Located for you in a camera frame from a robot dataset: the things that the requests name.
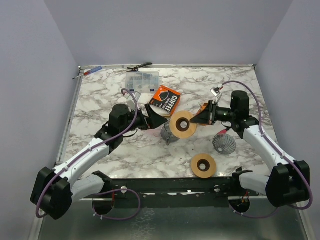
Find orange glass carafe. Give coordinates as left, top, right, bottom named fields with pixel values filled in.
left=196, top=102, right=208, bottom=115

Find red blue screwdriver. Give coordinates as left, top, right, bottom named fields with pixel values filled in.
left=73, top=66, right=102, bottom=80

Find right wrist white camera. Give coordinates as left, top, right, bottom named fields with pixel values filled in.
left=210, top=85, right=224, bottom=104

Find wooden dripper ring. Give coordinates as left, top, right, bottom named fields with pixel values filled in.
left=169, top=110, right=198, bottom=139
left=190, top=153, right=217, bottom=179

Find wrist white camera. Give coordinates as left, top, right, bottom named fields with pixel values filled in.
left=210, top=85, right=224, bottom=104
left=125, top=91, right=141, bottom=110

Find pink handled tool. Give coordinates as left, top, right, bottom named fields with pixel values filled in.
left=217, top=127, right=231, bottom=135

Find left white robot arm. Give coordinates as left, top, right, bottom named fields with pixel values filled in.
left=30, top=104, right=167, bottom=220

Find clear plastic screw organizer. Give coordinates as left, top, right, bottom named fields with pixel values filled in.
left=125, top=71, right=160, bottom=94

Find grey glass dripper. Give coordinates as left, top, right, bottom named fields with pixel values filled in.
left=212, top=133, right=237, bottom=155

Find black pliers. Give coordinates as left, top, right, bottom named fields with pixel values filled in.
left=126, top=62, right=153, bottom=72

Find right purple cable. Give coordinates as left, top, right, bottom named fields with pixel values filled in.
left=217, top=80, right=315, bottom=219

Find purple cable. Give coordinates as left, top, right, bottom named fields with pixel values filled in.
left=217, top=80, right=315, bottom=219
left=36, top=88, right=141, bottom=221

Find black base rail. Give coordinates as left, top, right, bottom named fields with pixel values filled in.
left=91, top=171, right=247, bottom=214

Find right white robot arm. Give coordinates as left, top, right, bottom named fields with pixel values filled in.
left=190, top=90, right=312, bottom=208

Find orange coffee filter box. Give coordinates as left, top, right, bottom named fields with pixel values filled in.
left=149, top=85, right=181, bottom=116

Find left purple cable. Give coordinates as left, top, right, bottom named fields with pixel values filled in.
left=36, top=88, right=141, bottom=221

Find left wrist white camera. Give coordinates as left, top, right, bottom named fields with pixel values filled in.
left=125, top=91, right=141, bottom=110

